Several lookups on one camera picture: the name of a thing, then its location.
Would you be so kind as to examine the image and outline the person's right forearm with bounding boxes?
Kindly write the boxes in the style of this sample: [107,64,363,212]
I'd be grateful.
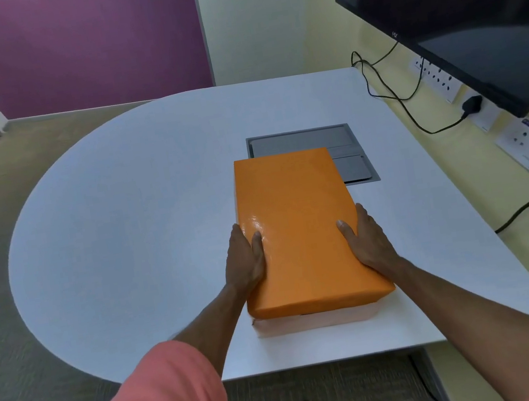
[379,236,529,394]

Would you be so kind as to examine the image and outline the person's left forearm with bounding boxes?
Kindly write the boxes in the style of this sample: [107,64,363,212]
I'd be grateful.
[165,280,268,385]

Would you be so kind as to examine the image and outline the black power plug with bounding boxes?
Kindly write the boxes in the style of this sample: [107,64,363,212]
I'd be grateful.
[459,94,486,119]

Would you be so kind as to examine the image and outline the white wall socket plate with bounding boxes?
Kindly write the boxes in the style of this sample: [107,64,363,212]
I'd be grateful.
[458,86,507,136]

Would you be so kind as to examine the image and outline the white wall socket strip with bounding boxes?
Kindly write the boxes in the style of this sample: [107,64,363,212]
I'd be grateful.
[408,49,466,110]

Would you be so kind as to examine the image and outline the person's left hand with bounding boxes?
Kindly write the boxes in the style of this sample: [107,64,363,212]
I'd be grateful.
[217,220,272,299]

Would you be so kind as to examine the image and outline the black monitor power cable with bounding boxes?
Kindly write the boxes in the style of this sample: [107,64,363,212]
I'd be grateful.
[349,32,471,146]

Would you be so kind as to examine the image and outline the person's right hand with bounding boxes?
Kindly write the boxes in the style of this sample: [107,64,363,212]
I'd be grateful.
[334,198,404,283]

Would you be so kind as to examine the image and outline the grey table cable hatch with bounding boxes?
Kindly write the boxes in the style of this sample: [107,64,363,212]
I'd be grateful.
[245,118,381,201]

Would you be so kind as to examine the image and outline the orange box lid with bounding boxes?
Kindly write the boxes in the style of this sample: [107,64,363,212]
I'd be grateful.
[224,139,398,324]

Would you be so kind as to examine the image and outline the black cable under table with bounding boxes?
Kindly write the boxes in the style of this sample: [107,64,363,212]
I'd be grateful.
[407,349,452,401]

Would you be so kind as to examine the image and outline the white box base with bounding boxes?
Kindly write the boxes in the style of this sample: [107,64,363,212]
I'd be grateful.
[248,292,382,341]

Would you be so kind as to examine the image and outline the black monitor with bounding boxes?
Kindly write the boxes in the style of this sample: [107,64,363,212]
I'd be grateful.
[335,0,529,145]

